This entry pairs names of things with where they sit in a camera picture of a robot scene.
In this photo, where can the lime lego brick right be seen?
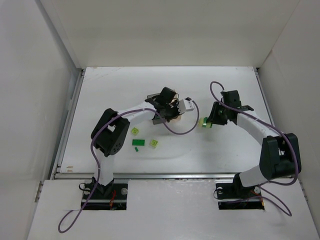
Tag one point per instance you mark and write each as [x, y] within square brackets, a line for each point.
[154, 143]

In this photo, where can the lime lego brick left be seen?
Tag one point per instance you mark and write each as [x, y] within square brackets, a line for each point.
[135, 131]

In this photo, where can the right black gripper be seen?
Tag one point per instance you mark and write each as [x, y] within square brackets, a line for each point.
[215, 115]

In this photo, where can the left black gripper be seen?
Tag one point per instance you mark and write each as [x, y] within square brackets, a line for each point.
[167, 115]

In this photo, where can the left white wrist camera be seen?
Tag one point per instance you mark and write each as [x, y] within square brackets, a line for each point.
[185, 105]

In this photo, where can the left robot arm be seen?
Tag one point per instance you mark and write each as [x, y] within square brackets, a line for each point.
[110, 132]

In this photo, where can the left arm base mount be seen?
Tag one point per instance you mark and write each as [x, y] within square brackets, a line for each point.
[112, 197]

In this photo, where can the lime lego brick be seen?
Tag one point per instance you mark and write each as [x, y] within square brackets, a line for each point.
[135, 131]
[154, 143]

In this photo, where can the green and lime lego stack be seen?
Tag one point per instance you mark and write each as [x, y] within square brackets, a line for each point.
[204, 123]

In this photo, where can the dark green flat lego plate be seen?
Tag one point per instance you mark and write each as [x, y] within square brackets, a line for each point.
[138, 142]

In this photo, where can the orange transparent container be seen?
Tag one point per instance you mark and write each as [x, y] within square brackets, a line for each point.
[179, 117]

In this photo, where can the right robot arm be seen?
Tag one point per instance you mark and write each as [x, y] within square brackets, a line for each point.
[280, 152]

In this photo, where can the aluminium rail front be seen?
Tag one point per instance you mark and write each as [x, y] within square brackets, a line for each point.
[145, 176]

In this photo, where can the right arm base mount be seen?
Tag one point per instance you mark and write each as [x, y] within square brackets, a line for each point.
[229, 198]

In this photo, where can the grey transparent container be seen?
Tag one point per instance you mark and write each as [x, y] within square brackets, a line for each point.
[161, 107]

